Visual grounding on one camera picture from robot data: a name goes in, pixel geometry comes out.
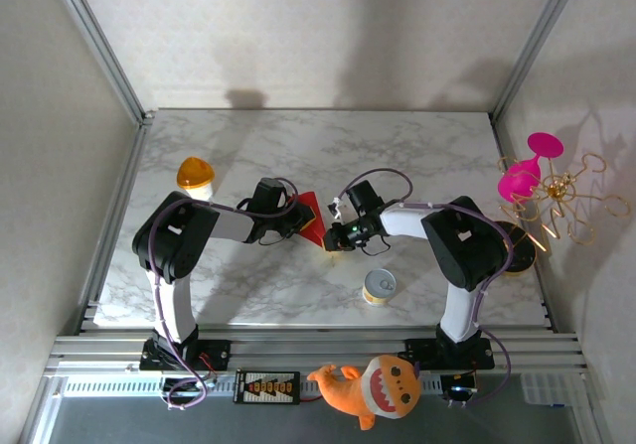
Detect red paper sheet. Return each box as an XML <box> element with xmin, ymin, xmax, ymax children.
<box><xmin>296</xmin><ymin>190</ymin><xmax>327</xmax><ymax>246</ymax></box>

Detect tin can with yellow label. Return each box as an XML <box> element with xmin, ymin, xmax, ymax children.
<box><xmin>362</xmin><ymin>268</ymin><xmax>398</xmax><ymax>307</ymax></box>

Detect orange shark plush toy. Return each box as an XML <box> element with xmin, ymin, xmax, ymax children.
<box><xmin>306</xmin><ymin>354</ymin><xmax>422</xmax><ymax>431</ymax></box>

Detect black charging board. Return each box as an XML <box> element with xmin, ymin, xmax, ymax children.
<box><xmin>233</xmin><ymin>370</ymin><xmax>302</xmax><ymax>406</ymax></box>

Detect pink plastic goblet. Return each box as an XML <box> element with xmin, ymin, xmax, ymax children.
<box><xmin>497</xmin><ymin>131</ymin><xmax>565</xmax><ymax>204</ymax></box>

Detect black controller box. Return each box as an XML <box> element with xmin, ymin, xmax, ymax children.
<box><xmin>441</xmin><ymin>371</ymin><xmax>479</xmax><ymax>408</ymax></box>

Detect clear plastic box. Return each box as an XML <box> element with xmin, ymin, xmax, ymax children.
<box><xmin>520</xmin><ymin>371</ymin><xmax>585</xmax><ymax>408</ymax></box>

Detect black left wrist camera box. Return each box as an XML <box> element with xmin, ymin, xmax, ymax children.
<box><xmin>252</xmin><ymin>177</ymin><xmax>290</xmax><ymax>213</ymax></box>

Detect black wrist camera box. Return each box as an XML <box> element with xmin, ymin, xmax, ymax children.
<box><xmin>252</xmin><ymin>177</ymin><xmax>290</xmax><ymax>213</ymax></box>
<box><xmin>346</xmin><ymin>179</ymin><xmax>385</xmax><ymax>217</ymax></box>

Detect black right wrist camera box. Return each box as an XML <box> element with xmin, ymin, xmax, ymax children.
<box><xmin>346</xmin><ymin>179</ymin><xmax>385</xmax><ymax>217</ymax></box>

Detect aluminium frame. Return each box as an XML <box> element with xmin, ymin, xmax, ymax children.
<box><xmin>19</xmin><ymin>0</ymin><xmax>615</xmax><ymax>444</ymax></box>

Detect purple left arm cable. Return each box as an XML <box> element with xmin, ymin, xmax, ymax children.
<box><xmin>147</xmin><ymin>177</ymin><xmax>300</xmax><ymax>411</ymax></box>

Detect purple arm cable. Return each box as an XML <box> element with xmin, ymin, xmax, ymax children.
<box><xmin>337</xmin><ymin>167</ymin><xmax>516</xmax><ymax>408</ymax></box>
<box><xmin>147</xmin><ymin>177</ymin><xmax>300</xmax><ymax>411</ymax></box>

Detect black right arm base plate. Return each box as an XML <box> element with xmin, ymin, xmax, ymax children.
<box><xmin>404</xmin><ymin>337</ymin><xmax>496</xmax><ymax>370</ymax></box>

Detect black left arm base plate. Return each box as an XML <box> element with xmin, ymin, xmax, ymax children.
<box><xmin>139</xmin><ymin>337</ymin><xmax>233</xmax><ymax>371</ymax></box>

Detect red and black wires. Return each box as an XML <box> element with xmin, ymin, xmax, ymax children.
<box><xmin>197</xmin><ymin>351</ymin><xmax>221</xmax><ymax>381</ymax></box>

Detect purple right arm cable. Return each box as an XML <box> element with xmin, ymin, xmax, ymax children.
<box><xmin>337</xmin><ymin>167</ymin><xmax>516</xmax><ymax>408</ymax></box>

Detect gold wire rack, black base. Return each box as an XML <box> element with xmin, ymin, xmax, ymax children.
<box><xmin>496</xmin><ymin>153</ymin><xmax>632</xmax><ymax>277</ymax></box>

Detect white slotted cable duct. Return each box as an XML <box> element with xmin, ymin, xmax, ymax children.
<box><xmin>63</xmin><ymin>373</ymin><xmax>446</xmax><ymax>399</ymax></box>

